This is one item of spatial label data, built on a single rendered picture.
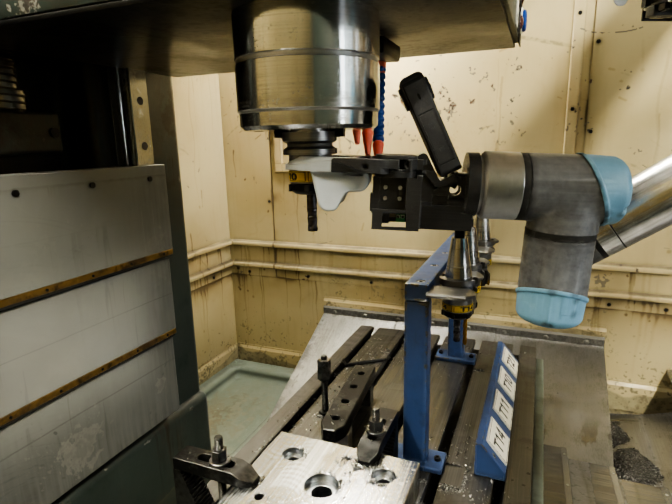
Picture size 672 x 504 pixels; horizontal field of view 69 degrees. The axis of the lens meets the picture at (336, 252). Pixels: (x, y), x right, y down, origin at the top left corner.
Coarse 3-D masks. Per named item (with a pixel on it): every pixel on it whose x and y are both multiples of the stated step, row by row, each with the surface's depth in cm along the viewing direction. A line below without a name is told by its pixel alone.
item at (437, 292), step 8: (432, 288) 79; (440, 288) 79; (448, 288) 79; (456, 288) 79; (464, 288) 79; (432, 296) 76; (440, 296) 76; (448, 296) 75; (456, 296) 75; (464, 296) 75; (472, 296) 75
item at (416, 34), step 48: (0, 0) 53; (48, 0) 51; (96, 0) 49; (144, 0) 47; (192, 0) 47; (240, 0) 47; (384, 0) 48; (432, 0) 48; (480, 0) 49; (0, 48) 67; (48, 48) 68; (96, 48) 68; (144, 48) 69; (192, 48) 70; (432, 48) 74; (480, 48) 75
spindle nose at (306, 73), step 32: (256, 0) 47; (288, 0) 46; (320, 0) 46; (352, 0) 47; (256, 32) 48; (288, 32) 47; (320, 32) 47; (352, 32) 48; (256, 64) 48; (288, 64) 47; (320, 64) 47; (352, 64) 49; (256, 96) 49; (288, 96) 48; (320, 96) 48; (352, 96) 49; (256, 128) 51; (288, 128) 49; (320, 128) 50; (352, 128) 53
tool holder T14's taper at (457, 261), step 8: (456, 240) 80; (464, 240) 80; (456, 248) 80; (464, 248) 80; (448, 256) 82; (456, 256) 80; (464, 256) 80; (448, 264) 81; (456, 264) 80; (464, 264) 80; (448, 272) 81; (456, 272) 80; (464, 272) 80
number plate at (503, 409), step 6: (498, 390) 99; (498, 396) 97; (498, 402) 95; (504, 402) 97; (498, 408) 93; (504, 408) 96; (510, 408) 98; (498, 414) 92; (504, 414) 94; (510, 414) 96; (504, 420) 92; (510, 420) 94; (510, 426) 92
